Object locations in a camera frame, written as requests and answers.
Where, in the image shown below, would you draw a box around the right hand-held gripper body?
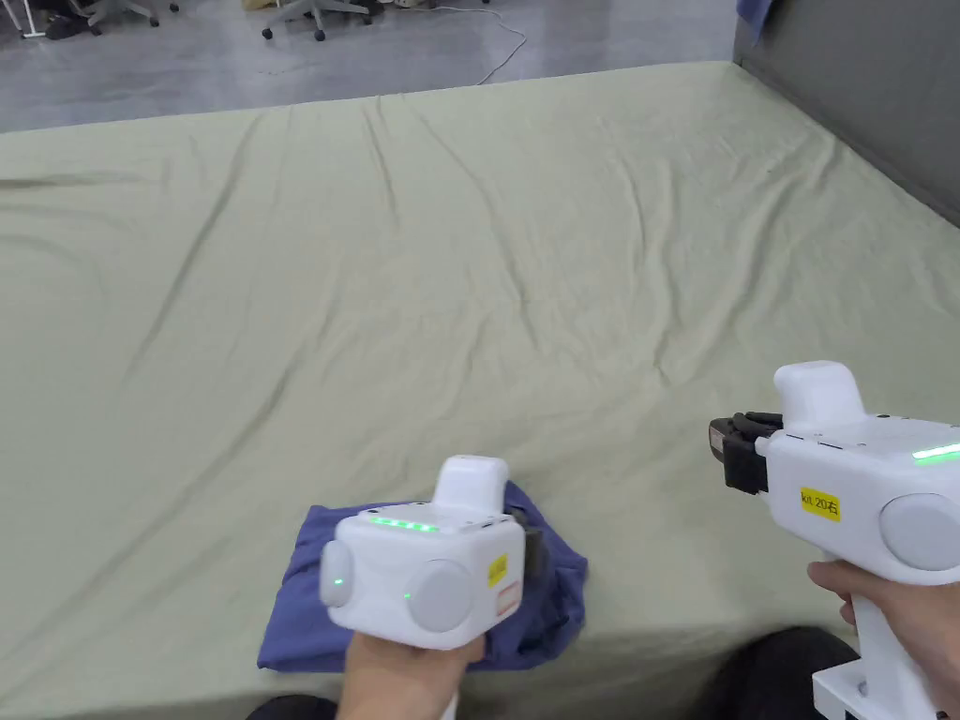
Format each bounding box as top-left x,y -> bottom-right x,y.
723,360 -> 960,720

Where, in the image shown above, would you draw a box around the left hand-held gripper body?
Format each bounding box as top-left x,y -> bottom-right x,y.
320,455 -> 546,653

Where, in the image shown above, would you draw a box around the dark blue garment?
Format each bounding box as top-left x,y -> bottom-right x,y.
256,479 -> 591,673

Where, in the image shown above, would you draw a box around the person's left hand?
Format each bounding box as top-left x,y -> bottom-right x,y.
338,628 -> 488,720

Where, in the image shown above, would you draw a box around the person's right hand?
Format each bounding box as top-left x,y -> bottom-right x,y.
807,558 -> 960,720

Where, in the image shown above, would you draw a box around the person's legs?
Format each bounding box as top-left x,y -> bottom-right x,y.
246,625 -> 863,720

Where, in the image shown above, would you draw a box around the bed with pale green sheet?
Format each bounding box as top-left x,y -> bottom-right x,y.
0,59 -> 960,720

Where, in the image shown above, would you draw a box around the grey padded headboard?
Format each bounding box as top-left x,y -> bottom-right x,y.
730,0 -> 960,226

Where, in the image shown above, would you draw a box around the blue cloth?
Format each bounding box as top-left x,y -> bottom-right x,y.
734,0 -> 783,40

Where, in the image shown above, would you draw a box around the grey office chair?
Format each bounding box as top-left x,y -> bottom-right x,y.
43,0 -> 181,40
261,0 -> 374,43

